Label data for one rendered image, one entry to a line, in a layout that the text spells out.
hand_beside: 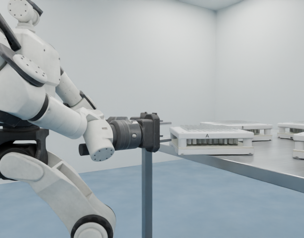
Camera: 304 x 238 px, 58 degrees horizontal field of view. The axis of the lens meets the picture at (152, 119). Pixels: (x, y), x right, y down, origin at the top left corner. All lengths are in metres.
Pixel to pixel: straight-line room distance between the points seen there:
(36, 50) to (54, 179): 0.41
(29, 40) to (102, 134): 0.38
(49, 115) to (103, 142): 0.17
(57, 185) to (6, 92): 0.46
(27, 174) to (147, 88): 3.89
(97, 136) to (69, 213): 0.37
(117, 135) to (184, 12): 4.81
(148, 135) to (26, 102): 0.38
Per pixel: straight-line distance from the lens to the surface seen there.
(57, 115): 0.63
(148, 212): 1.40
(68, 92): 1.28
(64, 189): 0.99
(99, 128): 0.75
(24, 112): 0.60
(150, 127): 0.83
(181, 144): 0.88
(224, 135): 0.90
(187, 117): 5.25
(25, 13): 1.03
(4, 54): 0.61
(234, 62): 5.48
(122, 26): 4.65
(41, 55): 0.94
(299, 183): 0.71
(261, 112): 5.06
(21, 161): 0.98
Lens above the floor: 1.01
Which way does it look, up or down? 3 degrees down
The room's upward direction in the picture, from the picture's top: straight up
